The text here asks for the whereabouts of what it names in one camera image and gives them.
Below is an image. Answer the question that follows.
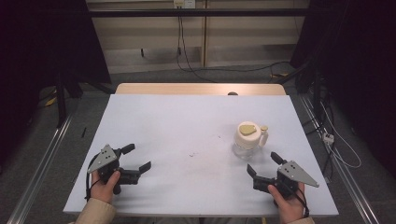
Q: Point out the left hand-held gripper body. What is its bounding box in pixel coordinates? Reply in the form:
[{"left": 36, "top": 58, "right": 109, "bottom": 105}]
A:
[{"left": 87, "top": 144, "right": 142, "bottom": 196}]

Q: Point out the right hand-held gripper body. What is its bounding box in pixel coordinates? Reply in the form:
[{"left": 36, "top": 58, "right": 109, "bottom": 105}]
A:
[{"left": 252, "top": 160, "right": 320, "bottom": 201}]

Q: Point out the person's left hand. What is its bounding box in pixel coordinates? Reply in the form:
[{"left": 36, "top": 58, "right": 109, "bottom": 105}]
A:
[{"left": 90, "top": 170, "right": 121, "bottom": 205}]

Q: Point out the person's right hand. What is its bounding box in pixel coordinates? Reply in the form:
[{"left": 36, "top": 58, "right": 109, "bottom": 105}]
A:
[{"left": 267, "top": 182, "right": 306, "bottom": 224}]

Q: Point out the white table board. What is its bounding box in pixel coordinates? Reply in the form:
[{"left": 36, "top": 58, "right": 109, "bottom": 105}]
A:
[{"left": 63, "top": 93, "right": 340, "bottom": 218}]

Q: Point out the black metal stand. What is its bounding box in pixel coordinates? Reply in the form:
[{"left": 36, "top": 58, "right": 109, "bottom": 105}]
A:
[{"left": 55, "top": 72, "right": 68, "bottom": 129}]

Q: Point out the wooden table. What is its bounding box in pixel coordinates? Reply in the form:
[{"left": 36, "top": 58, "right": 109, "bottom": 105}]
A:
[{"left": 114, "top": 82, "right": 287, "bottom": 96}]

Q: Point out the dark curtain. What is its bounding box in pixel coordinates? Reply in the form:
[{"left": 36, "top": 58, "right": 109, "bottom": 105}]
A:
[
  {"left": 290, "top": 0, "right": 396, "bottom": 180},
  {"left": 0, "top": 0, "right": 112, "bottom": 160}
]

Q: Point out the left hand-held gripper cable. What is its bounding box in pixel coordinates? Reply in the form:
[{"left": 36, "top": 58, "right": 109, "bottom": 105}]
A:
[{"left": 84, "top": 153, "right": 101, "bottom": 202}]

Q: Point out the hand-held gripper cable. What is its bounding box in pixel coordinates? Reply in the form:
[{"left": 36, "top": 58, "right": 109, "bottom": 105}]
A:
[
  {"left": 292, "top": 186, "right": 311, "bottom": 218},
  {"left": 84, "top": 153, "right": 101, "bottom": 202}
]

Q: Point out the right hand-held gripper cable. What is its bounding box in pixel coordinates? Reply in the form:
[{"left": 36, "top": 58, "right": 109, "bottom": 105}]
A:
[{"left": 292, "top": 186, "right": 311, "bottom": 218}]

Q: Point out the metal floor rail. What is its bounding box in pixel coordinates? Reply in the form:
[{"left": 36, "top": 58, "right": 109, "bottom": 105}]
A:
[
  {"left": 6, "top": 114, "right": 75, "bottom": 224},
  {"left": 298, "top": 94, "right": 381, "bottom": 224}
]

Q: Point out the white cable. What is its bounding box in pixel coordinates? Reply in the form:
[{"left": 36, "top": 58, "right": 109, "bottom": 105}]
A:
[{"left": 319, "top": 102, "right": 362, "bottom": 170}]

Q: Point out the black floor cable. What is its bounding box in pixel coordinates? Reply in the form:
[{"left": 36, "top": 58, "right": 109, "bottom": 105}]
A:
[{"left": 190, "top": 61, "right": 294, "bottom": 75}]

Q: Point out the black hanging cable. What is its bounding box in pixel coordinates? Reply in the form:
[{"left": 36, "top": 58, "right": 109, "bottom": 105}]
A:
[{"left": 176, "top": 15, "right": 219, "bottom": 84}]

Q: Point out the black horizontal frame bar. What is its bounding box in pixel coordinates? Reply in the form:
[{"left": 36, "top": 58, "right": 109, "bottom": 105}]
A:
[{"left": 88, "top": 7, "right": 310, "bottom": 18}]

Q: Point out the white wall socket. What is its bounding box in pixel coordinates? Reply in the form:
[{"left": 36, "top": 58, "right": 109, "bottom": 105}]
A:
[{"left": 173, "top": 0, "right": 197, "bottom": 9}]

